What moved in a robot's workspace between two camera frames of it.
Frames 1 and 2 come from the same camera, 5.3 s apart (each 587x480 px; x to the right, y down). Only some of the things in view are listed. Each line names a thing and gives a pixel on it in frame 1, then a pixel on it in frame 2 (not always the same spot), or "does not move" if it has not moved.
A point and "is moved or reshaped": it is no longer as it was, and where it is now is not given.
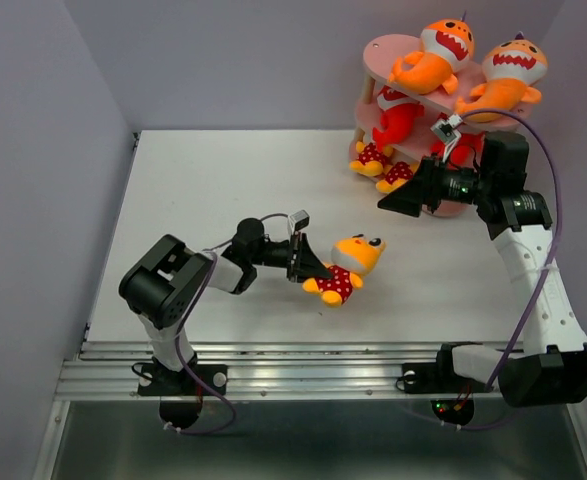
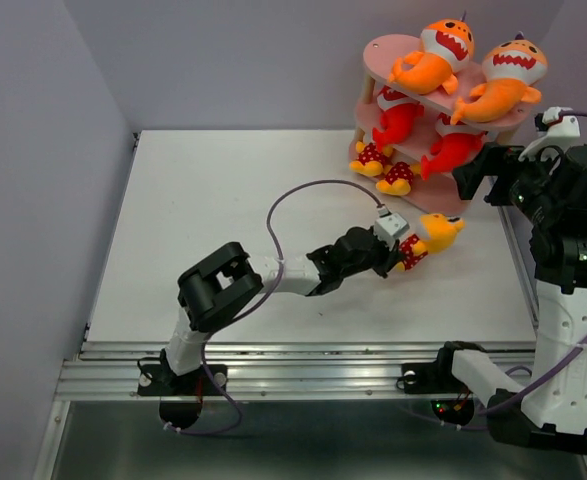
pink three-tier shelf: [411, 136] does not move
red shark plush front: [467, 151] does not move
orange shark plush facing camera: [447, 47] does not move
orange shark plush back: [511, 69] does not move
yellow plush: [352, 256] is moved or reshaped
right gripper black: [426, 187] to [496, 159]
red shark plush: [398, 113] does not move
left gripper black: [304, 264] to [389, 257]
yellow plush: [371, 160] does not move
